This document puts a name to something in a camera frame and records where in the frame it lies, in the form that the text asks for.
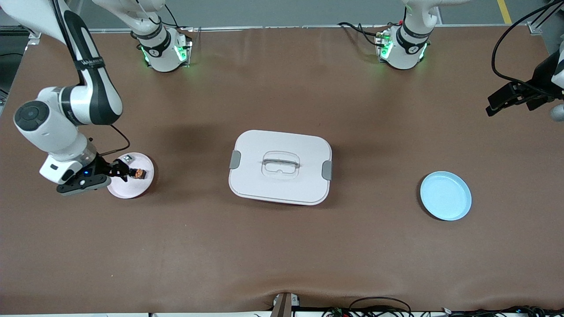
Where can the aluminium frame profile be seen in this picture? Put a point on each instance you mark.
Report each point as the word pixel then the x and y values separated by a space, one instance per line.
pixel 35 36
pixel 535 27

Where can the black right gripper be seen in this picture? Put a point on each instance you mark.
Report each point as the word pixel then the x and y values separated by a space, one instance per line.
pixel 103 167

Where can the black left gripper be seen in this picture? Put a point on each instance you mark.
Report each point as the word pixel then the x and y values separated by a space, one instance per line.
pixel 541 78

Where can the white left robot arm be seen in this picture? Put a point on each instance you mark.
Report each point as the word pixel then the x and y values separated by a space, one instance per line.
pixel 410 48

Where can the light blue round plate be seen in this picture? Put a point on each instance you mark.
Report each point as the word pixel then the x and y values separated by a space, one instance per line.
pixel 445 196

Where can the pink round plate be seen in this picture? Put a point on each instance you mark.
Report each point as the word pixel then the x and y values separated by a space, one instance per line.
pixel 132 188

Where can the silver table edge strip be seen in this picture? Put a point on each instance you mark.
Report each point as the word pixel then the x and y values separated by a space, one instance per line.
pixel 286 27

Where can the orange black switch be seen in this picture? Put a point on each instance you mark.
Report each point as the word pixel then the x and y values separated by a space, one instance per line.
pixel 140 174

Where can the white red switch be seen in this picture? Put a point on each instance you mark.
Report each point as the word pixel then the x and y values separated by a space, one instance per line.
pixel 128 158

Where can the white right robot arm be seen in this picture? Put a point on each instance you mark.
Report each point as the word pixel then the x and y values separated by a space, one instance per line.
pixel 53 127

